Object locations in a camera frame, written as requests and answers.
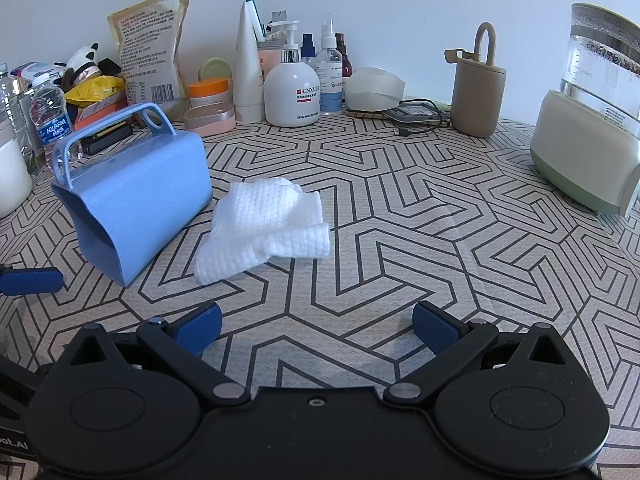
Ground white cleaning cloth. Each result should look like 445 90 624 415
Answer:
194 177 331 285

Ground blue label water bottle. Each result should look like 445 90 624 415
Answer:
29 71 71 171

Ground pink box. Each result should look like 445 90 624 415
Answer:
257 40 286 106

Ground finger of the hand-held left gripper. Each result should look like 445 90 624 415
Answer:
0 266 65 297

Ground orange lid jar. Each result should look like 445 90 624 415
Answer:
187 77 231 108

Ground translucent white dome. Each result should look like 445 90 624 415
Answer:
344 66 407 113

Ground panda plush toy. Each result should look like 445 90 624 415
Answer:
64 44 103 88

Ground dark blue spray bottle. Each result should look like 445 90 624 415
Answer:
300 33 318 68

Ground white squeeze tube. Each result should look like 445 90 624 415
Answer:
232 0 266 123

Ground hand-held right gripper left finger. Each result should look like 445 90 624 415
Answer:
67 302 251 407

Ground white filled jar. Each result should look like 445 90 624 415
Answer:
0 127 33 218

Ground green round jar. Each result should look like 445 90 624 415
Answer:
198 56 232 83

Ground white pump bottle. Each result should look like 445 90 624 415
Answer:
263 20 321 127

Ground clear spray bottle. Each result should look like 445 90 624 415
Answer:
315 19 347 115

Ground clear plastic bottle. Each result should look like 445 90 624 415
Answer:
0 62 43 176

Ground white and blue pouch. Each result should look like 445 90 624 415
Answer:
10 61 66 83

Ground brown glass bottle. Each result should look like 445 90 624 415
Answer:
334 33 353 91

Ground black rectangular box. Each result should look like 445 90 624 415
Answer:
80 122 135 157

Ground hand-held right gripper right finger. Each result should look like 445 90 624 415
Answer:
384 301 571 406

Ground pink compact case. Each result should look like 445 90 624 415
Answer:
183 101 237 137

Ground beige tumbler with loop handle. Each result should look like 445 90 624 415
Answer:
444 21 510 138

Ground yellow snack packet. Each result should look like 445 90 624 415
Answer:
65 75 125 106

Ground tan printed food bag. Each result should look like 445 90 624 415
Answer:
106 0 191 121

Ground glass electric kettle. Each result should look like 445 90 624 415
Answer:
530 2 640 218

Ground blue plastic container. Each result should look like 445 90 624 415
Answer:
51 102 213 288

